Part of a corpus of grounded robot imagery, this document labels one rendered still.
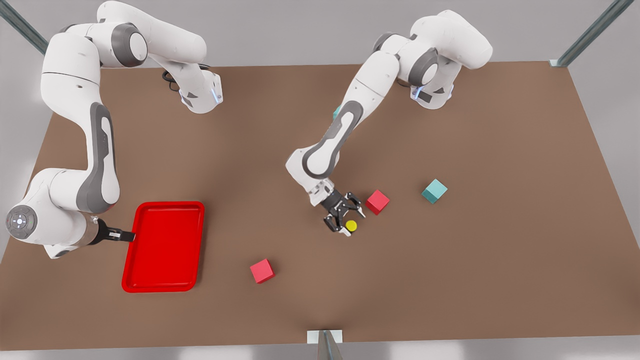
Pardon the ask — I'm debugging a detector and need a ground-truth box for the red rectangular tray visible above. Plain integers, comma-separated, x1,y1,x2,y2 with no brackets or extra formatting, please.
121,201,206,294

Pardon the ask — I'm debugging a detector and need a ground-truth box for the red cube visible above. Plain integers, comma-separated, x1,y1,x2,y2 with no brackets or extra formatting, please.
250,258,276,285
365,189,391,216

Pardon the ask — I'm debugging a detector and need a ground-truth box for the silver frame post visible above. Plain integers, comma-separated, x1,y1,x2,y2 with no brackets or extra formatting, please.
0,0,49,55
548,0,636,68
306,329,344,360

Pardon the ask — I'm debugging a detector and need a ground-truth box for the black cable loop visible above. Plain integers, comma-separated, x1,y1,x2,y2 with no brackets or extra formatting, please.
161,63,212,94

